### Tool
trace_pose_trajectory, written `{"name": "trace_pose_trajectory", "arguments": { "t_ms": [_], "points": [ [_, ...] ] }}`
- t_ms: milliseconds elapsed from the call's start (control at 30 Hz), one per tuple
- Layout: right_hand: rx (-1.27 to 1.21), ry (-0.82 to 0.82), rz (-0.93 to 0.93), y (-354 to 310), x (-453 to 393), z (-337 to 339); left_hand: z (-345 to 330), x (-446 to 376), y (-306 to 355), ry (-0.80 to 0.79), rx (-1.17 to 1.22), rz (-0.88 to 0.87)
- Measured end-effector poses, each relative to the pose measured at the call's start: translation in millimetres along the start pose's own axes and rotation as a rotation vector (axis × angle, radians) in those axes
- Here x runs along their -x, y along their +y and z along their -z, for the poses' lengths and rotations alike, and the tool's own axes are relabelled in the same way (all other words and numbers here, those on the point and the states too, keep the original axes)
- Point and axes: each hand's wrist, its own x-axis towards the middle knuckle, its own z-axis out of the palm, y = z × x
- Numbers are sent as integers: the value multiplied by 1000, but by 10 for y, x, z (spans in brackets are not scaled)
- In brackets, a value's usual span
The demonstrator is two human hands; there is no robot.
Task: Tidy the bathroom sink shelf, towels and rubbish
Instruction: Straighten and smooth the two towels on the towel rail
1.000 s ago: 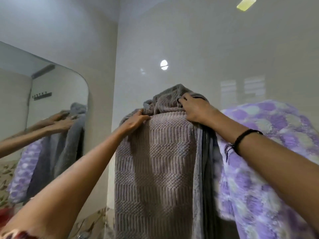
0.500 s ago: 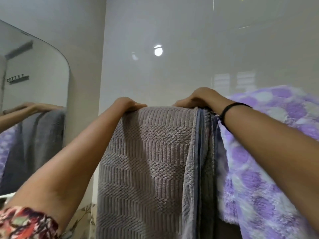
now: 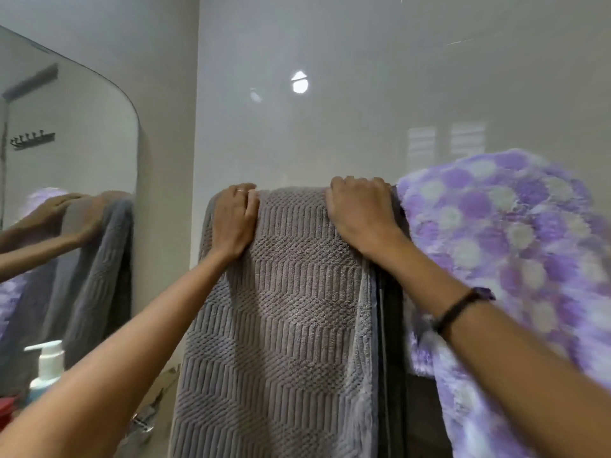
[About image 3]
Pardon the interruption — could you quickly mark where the person's left hand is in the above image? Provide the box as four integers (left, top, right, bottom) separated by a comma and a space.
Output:
209, 183, 262, 263

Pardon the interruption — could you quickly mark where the person's right hand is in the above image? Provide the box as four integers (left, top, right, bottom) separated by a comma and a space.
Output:
325, 175, 413, 260

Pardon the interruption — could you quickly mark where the grey ribbed towel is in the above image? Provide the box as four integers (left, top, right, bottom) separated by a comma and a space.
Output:
169, 185, 411, 458

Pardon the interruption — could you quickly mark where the purple dotted towel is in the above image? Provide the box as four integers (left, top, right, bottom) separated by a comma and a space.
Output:
396, 148, 611, 458

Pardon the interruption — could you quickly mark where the blue white pump bottle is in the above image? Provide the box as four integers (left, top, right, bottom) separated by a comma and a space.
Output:
24, 340, 66, 407

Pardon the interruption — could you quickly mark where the person's right forearm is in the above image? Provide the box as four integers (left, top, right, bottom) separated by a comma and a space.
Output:
365, 238, 611, 458

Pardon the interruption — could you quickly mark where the person's left forearm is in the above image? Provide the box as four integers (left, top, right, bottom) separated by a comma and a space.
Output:
0, 250, 239, 458

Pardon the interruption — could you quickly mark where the black thread bracelet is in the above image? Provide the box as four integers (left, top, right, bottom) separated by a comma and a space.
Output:
432, 286, 497, 335

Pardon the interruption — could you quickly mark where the rounded wall mirror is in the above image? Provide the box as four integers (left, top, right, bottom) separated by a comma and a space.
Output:
0, 24, 140, 406

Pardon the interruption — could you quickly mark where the chrome shelf bracket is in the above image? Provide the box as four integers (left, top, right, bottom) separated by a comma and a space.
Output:
129, 405, 156, 433

